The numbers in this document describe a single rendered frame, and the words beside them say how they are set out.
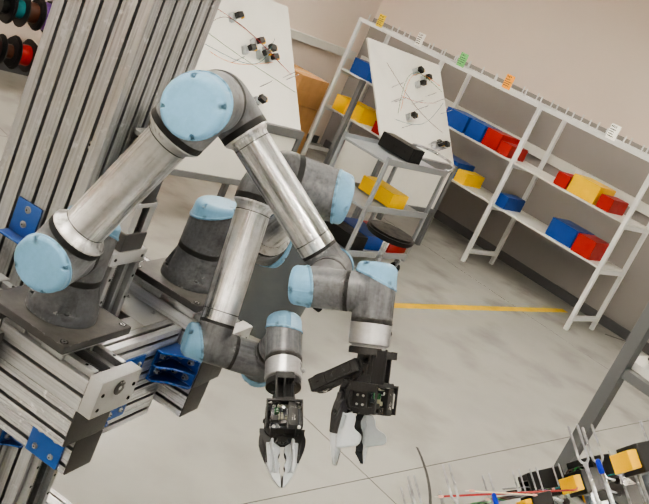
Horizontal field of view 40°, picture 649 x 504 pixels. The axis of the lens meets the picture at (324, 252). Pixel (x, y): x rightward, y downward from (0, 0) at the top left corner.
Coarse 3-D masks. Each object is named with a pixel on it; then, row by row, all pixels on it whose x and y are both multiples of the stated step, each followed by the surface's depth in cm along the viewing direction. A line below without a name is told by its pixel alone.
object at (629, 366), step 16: (640, 320) 220; (640, 336) 220; (624, 352) 222; (640, 352) 222; (624, 368) 222; (640, 368) 222; (608, 384) 224; (640, 384) 219; (592, 400) 227; (608, 400) 225; (592, 416) 226; (576, 432) 229; (592, 432) 229; (560, 464) 231; (560, 496) 234
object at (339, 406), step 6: (342, 396) 156; (336, 402) 156; (342, 402) 155; (336, 408) 155; (342, 408) 156; (336, 414) 155; (330, 420) 155; (336, 420) 155; (330, 426) 155; (336, 426) 155; (336, 432) 154
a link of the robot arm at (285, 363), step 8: (272, 360) 176; (280, 360) 176; (288, 360) 176; (296, 360) 177; (272, 368) 175; (280, 368) 175; (288, 368) 175; (296, 368) 176; (304, 368) 179; (264, 376) 177; (296, 376) 176
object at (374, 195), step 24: (360, 144) 687; (384, 144) 711; (408, 144) 700; (384, 168) 664; (408, 168) 685; (432, 168) 708; (360, 192) 719; (384, 192) 707; (360, 216) 676; (408, 216) 719; (336, 240) 698; (360, 240) 698
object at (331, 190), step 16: (304, 160) 189; (304, 176) 187; (320, 176) 189; (336, 176) 190; (352, 176) 194; (320, 192) 188; (336, 192) 189; (352, 192) 191; (320, 208) 190; (336, 208) 191; (272, 224) 212; (272, 240) 217; (288, 240) 226; (272, 256) 225
